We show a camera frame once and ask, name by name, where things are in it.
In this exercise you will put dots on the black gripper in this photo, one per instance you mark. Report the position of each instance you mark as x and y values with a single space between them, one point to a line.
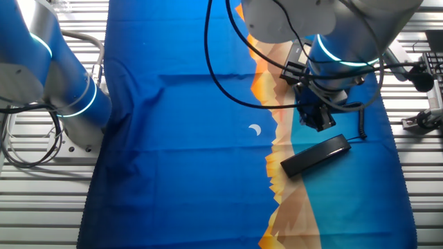
311 102

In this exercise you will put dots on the black telephone handset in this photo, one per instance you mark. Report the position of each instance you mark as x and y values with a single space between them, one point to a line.
316 155

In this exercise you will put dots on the blue silver robot arm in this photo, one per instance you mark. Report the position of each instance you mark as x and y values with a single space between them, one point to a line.
24 52

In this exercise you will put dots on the white ribbed device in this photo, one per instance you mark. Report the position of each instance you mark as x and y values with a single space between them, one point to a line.
435 97

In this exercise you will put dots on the black keyboard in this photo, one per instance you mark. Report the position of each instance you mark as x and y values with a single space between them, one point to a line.
435 60

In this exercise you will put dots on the blue printed tablecloth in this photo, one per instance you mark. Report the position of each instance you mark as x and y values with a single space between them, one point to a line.
187 138

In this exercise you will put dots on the dark square box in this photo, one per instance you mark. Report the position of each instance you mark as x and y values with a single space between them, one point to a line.
434 40

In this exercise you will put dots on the grey base conduit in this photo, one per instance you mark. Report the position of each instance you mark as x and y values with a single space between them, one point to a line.
93 41

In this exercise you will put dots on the metal clamp bracket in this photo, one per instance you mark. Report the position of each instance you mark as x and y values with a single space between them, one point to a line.
420 121

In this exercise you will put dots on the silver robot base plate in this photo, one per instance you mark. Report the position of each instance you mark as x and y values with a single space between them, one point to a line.
72 150

